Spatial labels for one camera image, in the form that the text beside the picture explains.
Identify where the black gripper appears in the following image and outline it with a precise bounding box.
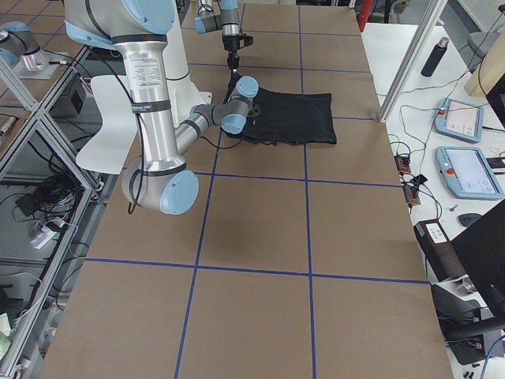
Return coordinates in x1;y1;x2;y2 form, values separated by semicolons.
248;102;263;120
223;25;241;73

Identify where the black printed t-shirt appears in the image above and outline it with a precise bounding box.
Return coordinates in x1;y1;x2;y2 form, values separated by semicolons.
227;88;337;145

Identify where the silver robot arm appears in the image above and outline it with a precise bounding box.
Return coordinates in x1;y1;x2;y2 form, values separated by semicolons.
64;1;259;215
194;1;242;73

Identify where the black water bottle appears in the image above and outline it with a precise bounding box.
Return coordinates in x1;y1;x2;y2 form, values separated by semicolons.
421;37;450;77

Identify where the far teach pendant tablet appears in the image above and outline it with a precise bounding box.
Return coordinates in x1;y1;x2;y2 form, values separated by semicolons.
434;98;484;143

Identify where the teach pendant tablet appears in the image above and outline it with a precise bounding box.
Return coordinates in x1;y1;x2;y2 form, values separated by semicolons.
434;98;484;143
435;146;504;200

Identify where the near teach pendant tablet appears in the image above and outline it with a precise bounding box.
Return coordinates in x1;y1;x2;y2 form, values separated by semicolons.
435;146;504;200

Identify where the black computer mouse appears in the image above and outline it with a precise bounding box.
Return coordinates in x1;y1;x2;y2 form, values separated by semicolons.
458;212;481;227

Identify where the black monitor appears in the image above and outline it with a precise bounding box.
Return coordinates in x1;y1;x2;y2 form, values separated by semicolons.
451;201;505;315

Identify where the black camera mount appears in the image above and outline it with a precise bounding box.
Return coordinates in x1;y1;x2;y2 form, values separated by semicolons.
241;33;254;48

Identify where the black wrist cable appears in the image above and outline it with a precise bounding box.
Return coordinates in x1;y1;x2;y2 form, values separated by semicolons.
199;129;248;151

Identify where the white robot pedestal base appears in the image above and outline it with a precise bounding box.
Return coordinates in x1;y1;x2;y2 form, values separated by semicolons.
163;1;212;128

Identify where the aluminium frame post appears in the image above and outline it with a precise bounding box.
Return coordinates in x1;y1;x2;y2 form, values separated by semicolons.
377;0;447;123

